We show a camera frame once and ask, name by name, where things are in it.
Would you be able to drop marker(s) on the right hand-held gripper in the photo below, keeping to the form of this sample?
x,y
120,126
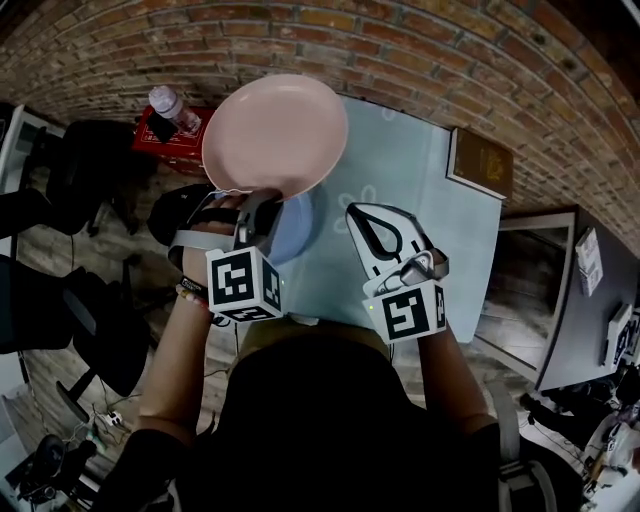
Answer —
x,y
407,312

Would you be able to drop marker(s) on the black wristband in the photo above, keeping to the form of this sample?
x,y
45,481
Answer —
x,y
194,285

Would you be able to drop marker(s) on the black phone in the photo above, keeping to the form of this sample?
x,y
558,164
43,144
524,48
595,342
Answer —
x,y
161,128

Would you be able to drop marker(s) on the white flat box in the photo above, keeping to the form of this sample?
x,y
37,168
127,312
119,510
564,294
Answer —
x,y
617,332

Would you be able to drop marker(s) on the blue big plate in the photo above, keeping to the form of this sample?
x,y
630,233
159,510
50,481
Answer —
x,y
295,230

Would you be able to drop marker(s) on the white power strip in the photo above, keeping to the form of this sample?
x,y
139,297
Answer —
x,y
107,419

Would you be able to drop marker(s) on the pink big plate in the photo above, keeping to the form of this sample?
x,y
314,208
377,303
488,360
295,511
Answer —
x,y
275,135

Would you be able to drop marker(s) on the light blue flower-print tablecloth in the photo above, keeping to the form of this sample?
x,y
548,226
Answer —
x,y
440,240

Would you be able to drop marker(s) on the dark desk with white frame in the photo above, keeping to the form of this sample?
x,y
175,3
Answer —
x,y
580,325

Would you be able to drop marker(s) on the black office chair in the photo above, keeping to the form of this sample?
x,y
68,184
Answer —
x,y
100,340
90,170

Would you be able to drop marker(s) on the clear bottle with pale cap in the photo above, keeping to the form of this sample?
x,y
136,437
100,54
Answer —
x,y
172,107

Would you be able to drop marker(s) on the black bag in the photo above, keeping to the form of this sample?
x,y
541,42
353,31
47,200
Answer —
x,y
175,210

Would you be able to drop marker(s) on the red box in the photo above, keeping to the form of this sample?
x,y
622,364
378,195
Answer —
x,y
190,145

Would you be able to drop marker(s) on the person's right forearm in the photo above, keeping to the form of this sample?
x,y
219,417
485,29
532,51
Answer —
x,y
450,375

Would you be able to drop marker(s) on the brown hardcover book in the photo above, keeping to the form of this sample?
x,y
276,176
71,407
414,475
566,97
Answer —
x,y
482,162

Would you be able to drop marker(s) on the person's left hand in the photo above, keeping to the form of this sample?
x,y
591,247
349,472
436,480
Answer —
x,y
222,201

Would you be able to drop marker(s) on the person's black shirt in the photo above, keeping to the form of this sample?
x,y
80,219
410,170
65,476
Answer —
x,y
325,440

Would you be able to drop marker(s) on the white printed carton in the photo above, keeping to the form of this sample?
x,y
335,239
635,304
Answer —
x,y
589,262

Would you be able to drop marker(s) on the person's left forearm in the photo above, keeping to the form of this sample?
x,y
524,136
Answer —
x,y
175,370

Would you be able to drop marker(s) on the person's khaki trousers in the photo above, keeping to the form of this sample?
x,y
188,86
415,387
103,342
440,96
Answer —
x,y
320,335

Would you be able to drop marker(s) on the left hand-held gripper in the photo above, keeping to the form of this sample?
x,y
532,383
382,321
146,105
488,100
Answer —
x,y
232,280

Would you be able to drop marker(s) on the beige sneaker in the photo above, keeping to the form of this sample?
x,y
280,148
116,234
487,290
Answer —
x,y
305,319

